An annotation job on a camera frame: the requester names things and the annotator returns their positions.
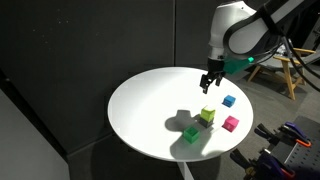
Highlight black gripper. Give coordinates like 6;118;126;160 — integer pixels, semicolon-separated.
199;58;227;95

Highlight yellow-green cube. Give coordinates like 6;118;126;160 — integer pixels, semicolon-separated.
200;105;216;123

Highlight blue cube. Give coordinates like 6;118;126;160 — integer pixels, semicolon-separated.
221;94;237;108

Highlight dark grey cube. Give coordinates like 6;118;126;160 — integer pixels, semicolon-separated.
198;116;215;129

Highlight pink cube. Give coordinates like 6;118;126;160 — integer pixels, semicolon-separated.
221;115;240;133

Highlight green cube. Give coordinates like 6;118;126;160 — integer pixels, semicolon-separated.
182;125;201;145

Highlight wooden chair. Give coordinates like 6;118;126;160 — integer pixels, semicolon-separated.
246;47;316;101

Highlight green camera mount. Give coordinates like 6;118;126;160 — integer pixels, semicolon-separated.
223;54;256;76

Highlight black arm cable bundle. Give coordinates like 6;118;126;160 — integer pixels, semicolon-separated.
259;3;320;91

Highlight white table pedestal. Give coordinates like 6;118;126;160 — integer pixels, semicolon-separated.
177;161;195;180

